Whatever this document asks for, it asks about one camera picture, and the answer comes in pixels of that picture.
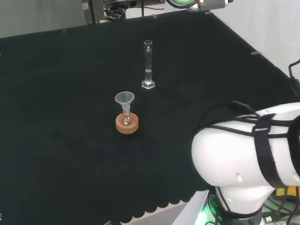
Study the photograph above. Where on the clear glass graduated cylinder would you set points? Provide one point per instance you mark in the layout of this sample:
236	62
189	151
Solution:
148	84

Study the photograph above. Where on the clear plastic funnel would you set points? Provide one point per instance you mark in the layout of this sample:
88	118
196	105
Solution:
124	98

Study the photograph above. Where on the black bench cloth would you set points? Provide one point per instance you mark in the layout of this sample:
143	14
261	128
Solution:
70	117

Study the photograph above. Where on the small round-bottom glass flask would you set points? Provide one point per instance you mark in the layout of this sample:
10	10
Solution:
126	120

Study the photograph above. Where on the black tripod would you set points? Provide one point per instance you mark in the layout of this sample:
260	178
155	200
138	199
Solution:
142	8

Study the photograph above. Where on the grey metal cabinet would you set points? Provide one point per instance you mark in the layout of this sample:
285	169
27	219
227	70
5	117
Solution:
93	10

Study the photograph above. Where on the silver usb plug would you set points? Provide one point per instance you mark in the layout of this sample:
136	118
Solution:
268	219

